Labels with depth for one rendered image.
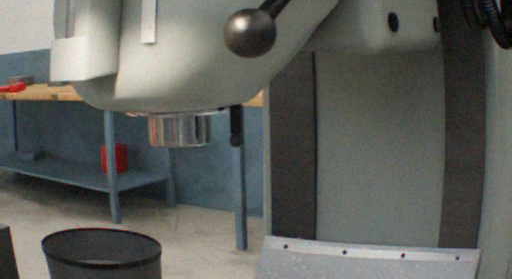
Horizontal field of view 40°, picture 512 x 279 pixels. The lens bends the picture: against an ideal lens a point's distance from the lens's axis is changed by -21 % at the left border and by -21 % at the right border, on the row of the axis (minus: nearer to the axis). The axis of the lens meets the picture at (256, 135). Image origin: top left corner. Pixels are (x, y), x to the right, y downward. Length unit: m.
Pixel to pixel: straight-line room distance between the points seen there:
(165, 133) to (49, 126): 6.46
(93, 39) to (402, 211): 0.54
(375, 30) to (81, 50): 0.26
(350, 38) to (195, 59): 0.17
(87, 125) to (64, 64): 6.11
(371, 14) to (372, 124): 0.32
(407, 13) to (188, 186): 5.34
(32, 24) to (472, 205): 6.54
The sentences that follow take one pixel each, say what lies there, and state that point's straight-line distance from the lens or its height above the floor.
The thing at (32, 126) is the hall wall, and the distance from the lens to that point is 7.28.
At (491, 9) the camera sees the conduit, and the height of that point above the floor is 1.39.
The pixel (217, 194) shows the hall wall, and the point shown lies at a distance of 5.87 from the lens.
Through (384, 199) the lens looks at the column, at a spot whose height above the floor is 1.16.
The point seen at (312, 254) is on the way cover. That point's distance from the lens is 1.01.
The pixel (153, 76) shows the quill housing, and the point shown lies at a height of 1.34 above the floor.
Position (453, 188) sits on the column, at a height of 1.18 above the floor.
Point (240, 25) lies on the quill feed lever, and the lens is 0.46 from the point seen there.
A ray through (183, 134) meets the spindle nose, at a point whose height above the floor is 1.29.
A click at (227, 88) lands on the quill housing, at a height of 1.32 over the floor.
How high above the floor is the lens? 1.38
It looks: 9 degrees down
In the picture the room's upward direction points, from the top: 1 degrees counter-clockwise
